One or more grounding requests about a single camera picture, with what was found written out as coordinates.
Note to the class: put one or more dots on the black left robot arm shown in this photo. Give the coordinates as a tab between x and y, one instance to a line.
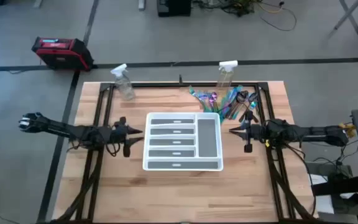
61	127

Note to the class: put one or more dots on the grey floor box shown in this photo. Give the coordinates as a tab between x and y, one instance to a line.
328	169

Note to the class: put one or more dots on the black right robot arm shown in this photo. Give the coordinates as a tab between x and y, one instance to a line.
306	133

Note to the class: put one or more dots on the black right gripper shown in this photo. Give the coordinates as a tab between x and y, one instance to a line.
253	132

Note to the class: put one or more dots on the grey metal table foot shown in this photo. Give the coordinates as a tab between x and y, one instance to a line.
141	4

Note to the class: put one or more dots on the yellow liquid spray bottle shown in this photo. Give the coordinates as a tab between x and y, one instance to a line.
225	77

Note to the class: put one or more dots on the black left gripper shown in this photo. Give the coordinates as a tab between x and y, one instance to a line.
120	133

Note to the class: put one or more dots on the white floor paper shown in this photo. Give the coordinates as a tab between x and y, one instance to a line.
322	199

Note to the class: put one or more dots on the iridescent rainbow fork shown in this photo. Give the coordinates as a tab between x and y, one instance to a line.
224	107
233	110

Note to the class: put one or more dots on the clear spray bottle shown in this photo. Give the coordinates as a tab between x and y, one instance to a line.
123	84

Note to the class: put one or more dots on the red and black tool bag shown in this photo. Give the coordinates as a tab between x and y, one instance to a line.
62	54

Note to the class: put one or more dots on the white plastic cutlery tray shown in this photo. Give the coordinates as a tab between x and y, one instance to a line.
207	137

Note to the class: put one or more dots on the grey folding table legs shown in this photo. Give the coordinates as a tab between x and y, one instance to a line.
346	17

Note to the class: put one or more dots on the black metal table frame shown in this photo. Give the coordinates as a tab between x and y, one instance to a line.
160	84

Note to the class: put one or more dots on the black computer tower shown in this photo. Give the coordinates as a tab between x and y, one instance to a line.
174	7

